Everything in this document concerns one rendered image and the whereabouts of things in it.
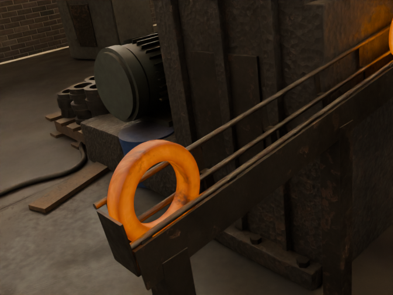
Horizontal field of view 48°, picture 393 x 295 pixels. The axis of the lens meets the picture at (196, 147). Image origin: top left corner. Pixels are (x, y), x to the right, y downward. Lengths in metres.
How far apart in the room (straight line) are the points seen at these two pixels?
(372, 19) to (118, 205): 0.94
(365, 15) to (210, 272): 0.97
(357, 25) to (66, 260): 1.34
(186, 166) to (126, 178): 0.13
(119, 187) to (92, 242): 1.22
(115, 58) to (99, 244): 0.85
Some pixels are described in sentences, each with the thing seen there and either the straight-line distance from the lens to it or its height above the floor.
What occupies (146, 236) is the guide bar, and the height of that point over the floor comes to 0.61.
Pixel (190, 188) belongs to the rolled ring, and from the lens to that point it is 0.80.
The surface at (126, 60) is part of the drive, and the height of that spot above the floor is 0.63.
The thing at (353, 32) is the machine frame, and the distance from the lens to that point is 1.30.
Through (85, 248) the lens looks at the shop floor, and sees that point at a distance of 1.88.
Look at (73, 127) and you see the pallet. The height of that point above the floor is 0.14.
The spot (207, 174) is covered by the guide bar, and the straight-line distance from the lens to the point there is 0.88.
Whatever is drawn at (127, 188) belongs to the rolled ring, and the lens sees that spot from 0.70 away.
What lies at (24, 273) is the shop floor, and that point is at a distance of 1.87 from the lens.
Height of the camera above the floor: 1.02
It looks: 23 degrees down
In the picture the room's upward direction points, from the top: 8 degrees counter-clockwise
